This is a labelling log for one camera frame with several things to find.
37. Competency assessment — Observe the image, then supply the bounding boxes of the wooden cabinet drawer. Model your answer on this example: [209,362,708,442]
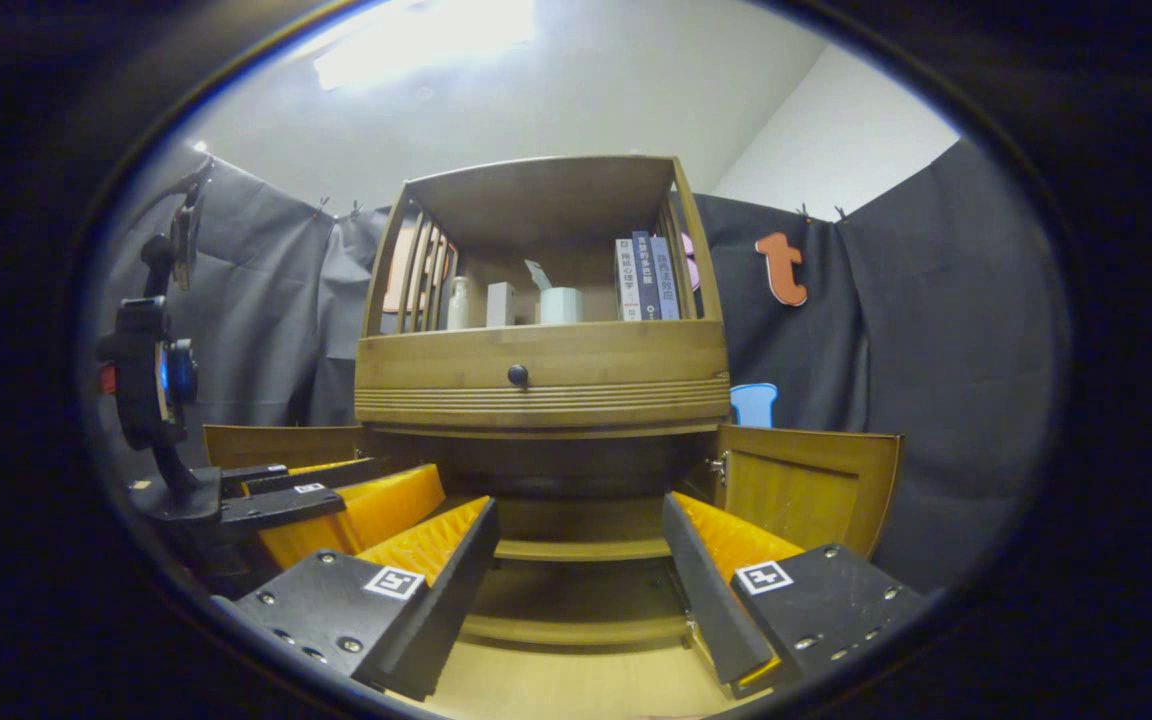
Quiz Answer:
[354,320,732,433]

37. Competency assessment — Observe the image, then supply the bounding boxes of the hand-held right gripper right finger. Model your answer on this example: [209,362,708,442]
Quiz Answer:
[661,490,929,701]

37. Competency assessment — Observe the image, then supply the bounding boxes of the wooden cabinet inner shelf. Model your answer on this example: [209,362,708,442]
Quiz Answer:
[493,500,677,563]

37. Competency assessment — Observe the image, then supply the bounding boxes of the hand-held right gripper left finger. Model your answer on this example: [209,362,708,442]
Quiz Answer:
[234,495,502,703]

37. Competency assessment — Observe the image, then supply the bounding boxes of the light blue book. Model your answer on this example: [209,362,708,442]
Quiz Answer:
[650,237,681,321]

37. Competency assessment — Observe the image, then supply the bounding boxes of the pale green cup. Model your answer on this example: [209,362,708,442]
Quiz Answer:
[539,287,584,325]

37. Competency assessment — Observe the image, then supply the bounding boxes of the black backdrop cloth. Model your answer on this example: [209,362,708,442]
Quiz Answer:
[106,140,1072,596]

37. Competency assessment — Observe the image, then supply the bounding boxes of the wooden double-door shoe cabinet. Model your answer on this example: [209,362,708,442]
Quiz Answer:
[201,155,905,651]

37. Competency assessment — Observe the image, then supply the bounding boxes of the wooden shoe cabinet door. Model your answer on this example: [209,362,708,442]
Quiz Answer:
[203,425,367,471]
[711,425,905,561]

